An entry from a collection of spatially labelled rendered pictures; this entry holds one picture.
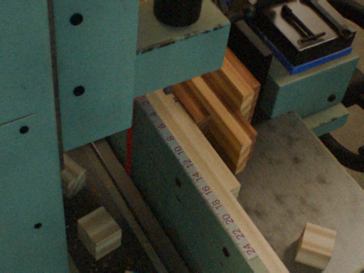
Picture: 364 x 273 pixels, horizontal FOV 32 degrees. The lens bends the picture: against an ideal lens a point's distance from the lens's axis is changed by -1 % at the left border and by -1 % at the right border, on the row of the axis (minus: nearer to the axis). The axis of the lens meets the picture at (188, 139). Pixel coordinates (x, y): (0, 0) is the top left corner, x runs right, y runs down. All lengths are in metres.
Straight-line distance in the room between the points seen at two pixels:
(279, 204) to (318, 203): 0.05
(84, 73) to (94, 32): 0.05
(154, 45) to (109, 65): 0.09
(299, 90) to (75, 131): 0.33
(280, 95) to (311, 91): 0.06
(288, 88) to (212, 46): 0.15
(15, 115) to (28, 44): 0.07
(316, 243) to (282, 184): 0.11
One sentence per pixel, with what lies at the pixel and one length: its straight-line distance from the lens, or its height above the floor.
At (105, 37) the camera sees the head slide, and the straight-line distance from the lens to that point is 0.57.
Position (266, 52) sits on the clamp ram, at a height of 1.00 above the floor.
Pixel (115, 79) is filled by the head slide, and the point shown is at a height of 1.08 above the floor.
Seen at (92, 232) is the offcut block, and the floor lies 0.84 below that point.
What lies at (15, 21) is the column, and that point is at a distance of 0.46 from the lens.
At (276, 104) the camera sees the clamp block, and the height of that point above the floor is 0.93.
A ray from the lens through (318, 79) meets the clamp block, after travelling 0.85.
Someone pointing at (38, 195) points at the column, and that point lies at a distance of 0.62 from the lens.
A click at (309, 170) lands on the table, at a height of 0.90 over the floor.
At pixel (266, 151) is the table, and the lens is 0.81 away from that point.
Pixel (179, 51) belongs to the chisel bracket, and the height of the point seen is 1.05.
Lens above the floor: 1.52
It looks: 50 degrees down
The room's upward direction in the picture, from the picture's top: 9 degrees clockwise
